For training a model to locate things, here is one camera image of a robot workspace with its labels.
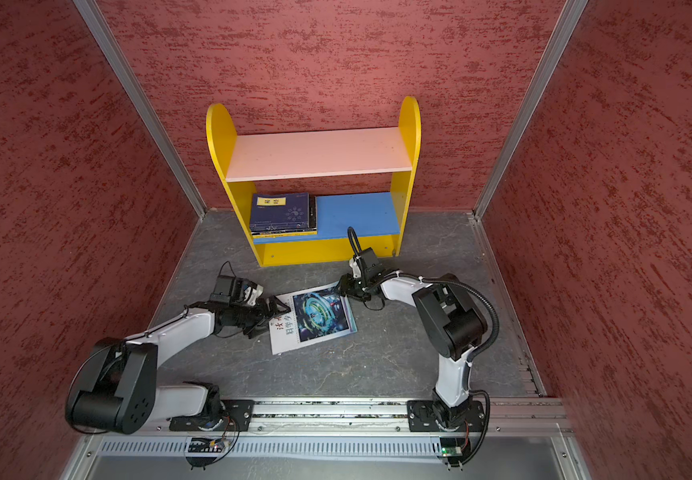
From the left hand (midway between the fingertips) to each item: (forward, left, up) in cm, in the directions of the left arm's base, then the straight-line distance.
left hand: (281, 322), depth 87 cm
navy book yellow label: (+30, +1, +16) cm, 34 cm away
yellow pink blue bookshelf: (+53, -1, +6) cm, 54 cm away
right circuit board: (-30, -46, -4) cm, 55 cm away
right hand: (+9, -16, -1) cm, 18 cm away
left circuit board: (-30, +14, -5) cm, 33 cm away
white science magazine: (+4, -10, -3) cm, 11 cm away
